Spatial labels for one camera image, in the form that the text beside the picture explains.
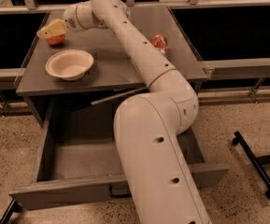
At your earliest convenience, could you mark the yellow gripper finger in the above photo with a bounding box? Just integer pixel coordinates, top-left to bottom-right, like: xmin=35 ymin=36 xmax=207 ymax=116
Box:
xmin=36 ymin=19 xmax=68 ymax=39

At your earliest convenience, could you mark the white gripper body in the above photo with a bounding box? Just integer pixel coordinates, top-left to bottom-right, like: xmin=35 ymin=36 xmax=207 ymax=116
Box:
xmin=63 ymin=1 xmax=106 ymax=32

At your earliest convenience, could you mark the red apple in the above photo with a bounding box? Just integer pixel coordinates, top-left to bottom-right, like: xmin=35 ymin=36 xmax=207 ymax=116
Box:
xmin=46 ymin=35 xmax=65 ymax=46

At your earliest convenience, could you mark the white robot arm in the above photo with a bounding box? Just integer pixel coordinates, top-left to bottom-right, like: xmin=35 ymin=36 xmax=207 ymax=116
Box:
xmin=37 ymin=0 xmax=212 ymax=224

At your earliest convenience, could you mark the grey cabinet with top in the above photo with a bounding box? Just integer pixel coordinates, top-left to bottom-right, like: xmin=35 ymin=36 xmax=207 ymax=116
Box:
xmin=17 ymin=7 xmax=206 ymax=123

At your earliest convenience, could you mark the open grey top drawer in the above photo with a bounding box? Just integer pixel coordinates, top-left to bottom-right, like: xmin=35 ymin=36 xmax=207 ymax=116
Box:
xmin=8 ymin=87 xmax=230 ymax=211

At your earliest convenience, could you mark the white paper bowl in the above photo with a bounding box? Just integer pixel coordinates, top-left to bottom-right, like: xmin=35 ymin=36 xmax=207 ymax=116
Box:
xmin=45 ymin=49 xmax=94 ymax=81

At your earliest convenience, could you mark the red soda can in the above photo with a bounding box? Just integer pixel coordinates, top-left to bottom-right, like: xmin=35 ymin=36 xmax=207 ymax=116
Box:
xmin=150 ymin=34 xmax=168 ymax=56

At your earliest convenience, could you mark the black cabinet leg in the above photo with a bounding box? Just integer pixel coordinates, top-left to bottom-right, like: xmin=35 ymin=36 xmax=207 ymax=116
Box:
xmin=0 ymin=199 xmax=21 ymax=224

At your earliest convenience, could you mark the black floor stand base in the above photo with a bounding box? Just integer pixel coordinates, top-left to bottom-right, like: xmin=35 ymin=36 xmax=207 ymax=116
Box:
xmin=232 ymin=132 xmax=270 ymax=200

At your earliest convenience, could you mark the black drawer handle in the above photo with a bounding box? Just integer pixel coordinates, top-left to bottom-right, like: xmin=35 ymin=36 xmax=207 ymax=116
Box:
xmin=108 ymin=186 xmax=132 ymax=199

